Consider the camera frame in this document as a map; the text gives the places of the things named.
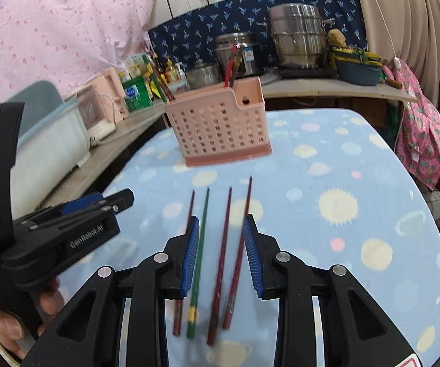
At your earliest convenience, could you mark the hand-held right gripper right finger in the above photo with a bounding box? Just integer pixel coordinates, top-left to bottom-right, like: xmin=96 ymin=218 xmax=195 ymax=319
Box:
xmin=243 ymin=214 xmax=416 ymax=367

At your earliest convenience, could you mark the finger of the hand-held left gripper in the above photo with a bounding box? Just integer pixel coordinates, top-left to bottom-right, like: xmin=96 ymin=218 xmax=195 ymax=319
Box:
xmin=60 ymin=192 xmax=105 ymax=215
xmin=90 ymin=188 xmax=135 ymax=215

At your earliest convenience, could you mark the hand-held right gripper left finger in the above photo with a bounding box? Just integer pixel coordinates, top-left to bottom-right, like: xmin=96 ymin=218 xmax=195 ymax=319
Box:
xmin=21 ymin=215 xmax=201 ymax=367

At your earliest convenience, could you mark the green chopstick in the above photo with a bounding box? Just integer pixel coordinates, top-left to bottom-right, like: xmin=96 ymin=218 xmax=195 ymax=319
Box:
xmin=150 ymin=71 xmax=168 ymax=103
xmin=187 ymin=187 xmax=210 ymax=339

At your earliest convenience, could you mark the pink perforated plastic basket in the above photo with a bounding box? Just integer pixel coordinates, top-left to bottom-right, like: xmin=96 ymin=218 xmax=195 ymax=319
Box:
xmin=165 ymin=76 xmax=272 ymax=168

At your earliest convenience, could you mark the red chopstick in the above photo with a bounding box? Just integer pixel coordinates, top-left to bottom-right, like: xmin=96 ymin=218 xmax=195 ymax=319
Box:
xmin=224 ymin=44 xmax=239 ymax=88

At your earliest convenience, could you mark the brown chopstick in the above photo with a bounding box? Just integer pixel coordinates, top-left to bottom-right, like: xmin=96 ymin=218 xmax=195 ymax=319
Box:
xmin=230 ymin=50 xmax=244 ymax=88

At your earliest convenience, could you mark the person's left hand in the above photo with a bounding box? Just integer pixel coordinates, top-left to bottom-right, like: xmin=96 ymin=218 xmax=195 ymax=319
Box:
xmin=0 ymin=278 xmax=61 ymax=360

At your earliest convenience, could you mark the white tub with grey lid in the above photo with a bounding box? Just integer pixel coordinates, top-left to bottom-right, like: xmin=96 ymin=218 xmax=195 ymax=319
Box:
xmin=8 ymin=80 xmax=91 ymax=209

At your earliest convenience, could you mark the green box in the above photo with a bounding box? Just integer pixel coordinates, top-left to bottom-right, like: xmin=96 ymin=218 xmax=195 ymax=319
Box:
xmin=122 ymin=76 xmax=154 ymax=114

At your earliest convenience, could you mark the pink appliance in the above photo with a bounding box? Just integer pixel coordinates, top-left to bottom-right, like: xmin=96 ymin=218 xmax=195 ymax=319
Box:
xmin=90 ymin=67 xmax=129 ymax=122

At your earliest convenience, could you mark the blue planet print tablecloth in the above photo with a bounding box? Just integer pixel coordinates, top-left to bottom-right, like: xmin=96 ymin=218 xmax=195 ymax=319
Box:
xmin=101 ymin=109 xmax=440 ymax=367

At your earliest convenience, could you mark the white carton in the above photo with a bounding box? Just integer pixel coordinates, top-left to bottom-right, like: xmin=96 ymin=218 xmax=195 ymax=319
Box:
xmin=124 ymin=54 xmax=150 ymax=79

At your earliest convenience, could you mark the dark glass bottle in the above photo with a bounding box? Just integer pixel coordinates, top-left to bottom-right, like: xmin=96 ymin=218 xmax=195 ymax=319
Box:
xmin=154 ymin=54 xmax=166 ymax=85

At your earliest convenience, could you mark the yellow bottle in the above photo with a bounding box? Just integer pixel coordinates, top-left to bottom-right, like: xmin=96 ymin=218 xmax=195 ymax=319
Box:
xmin=165 ymin=57 xmax=179 ymax=83

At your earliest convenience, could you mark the small steel pot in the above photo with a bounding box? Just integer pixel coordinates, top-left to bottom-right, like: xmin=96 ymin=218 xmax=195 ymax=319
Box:
xmin=185 ymin=59 xmax=221 ymax=90

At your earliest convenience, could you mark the pink printed cloth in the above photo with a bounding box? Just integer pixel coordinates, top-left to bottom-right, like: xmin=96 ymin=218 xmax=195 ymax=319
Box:
xmin=0 ymin=0 xmax=161 ymax=106

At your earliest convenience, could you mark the navy floral cloth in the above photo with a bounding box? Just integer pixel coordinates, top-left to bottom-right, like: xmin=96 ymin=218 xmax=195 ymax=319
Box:
xmin=147 ymin=0 xmax=369 ymax=85

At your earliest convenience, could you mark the black cooktop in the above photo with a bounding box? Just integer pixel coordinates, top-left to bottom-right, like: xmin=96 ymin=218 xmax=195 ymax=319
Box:
xmin=277 ymin=67 xmax=338 ymax=80

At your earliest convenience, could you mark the stainless rice cooker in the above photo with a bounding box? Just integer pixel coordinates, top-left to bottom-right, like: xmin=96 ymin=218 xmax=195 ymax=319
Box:
xmin=215 ymin=32 xmax=265 ymax=79

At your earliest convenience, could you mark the blue plastic basin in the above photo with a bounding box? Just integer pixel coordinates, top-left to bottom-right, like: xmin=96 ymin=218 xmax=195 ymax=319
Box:
xmin=335 ymin=58 xmax=383 ymax=86

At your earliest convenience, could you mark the pink floral garment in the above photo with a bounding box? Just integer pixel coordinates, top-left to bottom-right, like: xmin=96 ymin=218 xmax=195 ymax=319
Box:
xmin=381 ymin=59 xmax=440 ymax=192

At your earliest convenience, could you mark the large stainless steamer pot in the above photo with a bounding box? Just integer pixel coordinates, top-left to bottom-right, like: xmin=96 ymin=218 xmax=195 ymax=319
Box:
xmin=267 ymin=3 xmax=337 ymax=70

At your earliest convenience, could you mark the brown stuffed toy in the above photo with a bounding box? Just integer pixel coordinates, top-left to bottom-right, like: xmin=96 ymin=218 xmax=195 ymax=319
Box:
xmin=326 ymin=28 xmax=347 ymax=50

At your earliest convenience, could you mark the beige curtain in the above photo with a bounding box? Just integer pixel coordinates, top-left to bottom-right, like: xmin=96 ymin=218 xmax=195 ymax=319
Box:
xmin=348 ymin=0 xmax=440 ymax=98

